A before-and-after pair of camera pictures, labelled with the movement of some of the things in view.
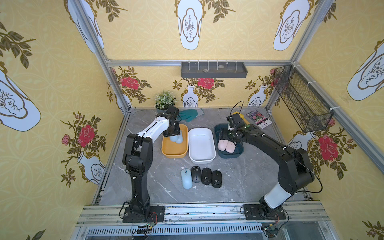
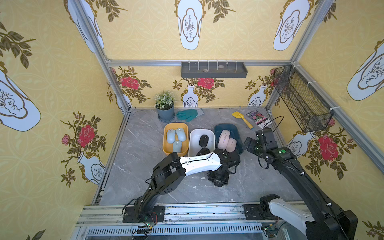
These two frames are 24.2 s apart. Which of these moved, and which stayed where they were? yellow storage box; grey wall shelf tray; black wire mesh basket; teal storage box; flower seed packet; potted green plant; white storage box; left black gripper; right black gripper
Moved: left black gripper; right black gripper
Stayed: flower seed packet; potted green plant; white storage box; yellow storage box; grey wall shelf tray; black wire mesh basket; teal storage box
